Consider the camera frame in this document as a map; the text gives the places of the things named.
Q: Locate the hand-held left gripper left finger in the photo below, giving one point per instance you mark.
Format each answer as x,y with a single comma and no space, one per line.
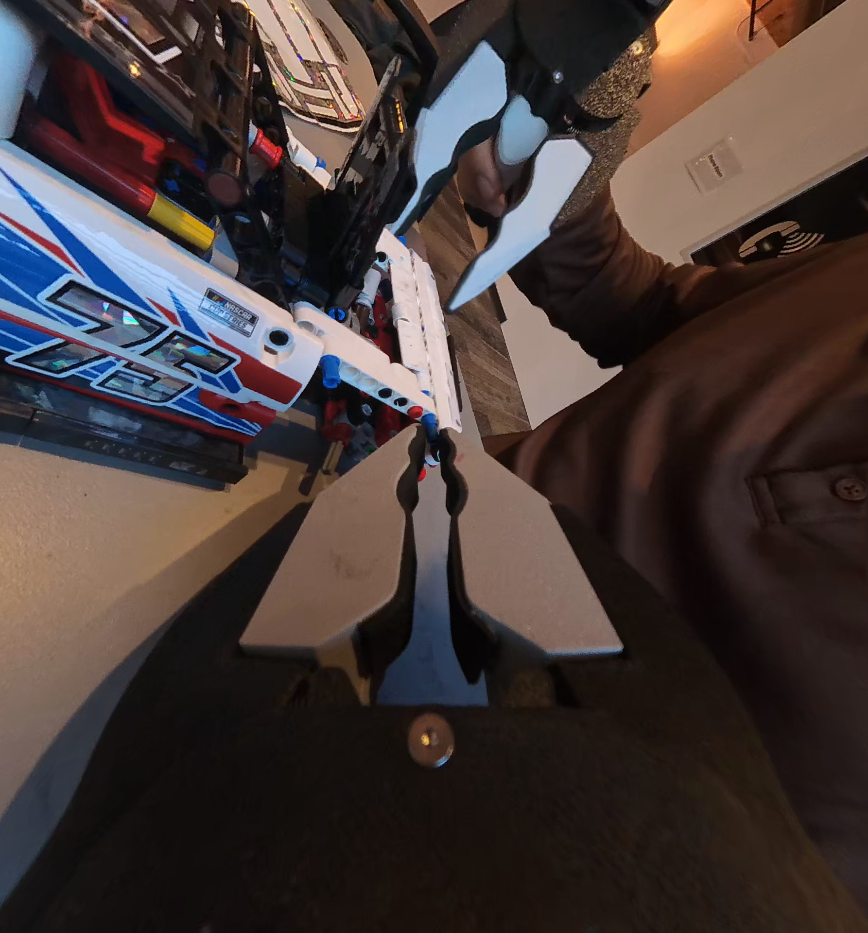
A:
339,568

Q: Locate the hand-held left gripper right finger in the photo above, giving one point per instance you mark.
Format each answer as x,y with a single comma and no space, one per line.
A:
529,576

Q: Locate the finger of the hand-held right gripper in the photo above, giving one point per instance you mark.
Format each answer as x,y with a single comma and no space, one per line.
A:
456,109
536,197

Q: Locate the toy brick race car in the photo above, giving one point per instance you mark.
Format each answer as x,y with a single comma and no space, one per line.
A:
113,291

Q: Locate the person's right forearm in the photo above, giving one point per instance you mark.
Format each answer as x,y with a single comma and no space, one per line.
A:
609,291

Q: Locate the grey desk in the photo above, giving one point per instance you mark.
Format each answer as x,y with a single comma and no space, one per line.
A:
77,583

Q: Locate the person's right hand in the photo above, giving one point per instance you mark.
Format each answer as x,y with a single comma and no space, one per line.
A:
485,186

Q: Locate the holographic sticker sheet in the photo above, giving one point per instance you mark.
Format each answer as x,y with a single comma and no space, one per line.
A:
310,73

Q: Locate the black phone symbol panel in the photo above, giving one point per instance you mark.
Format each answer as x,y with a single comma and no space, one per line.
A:
806,219

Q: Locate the white wall sign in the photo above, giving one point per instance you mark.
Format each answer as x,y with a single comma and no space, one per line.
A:
715,164

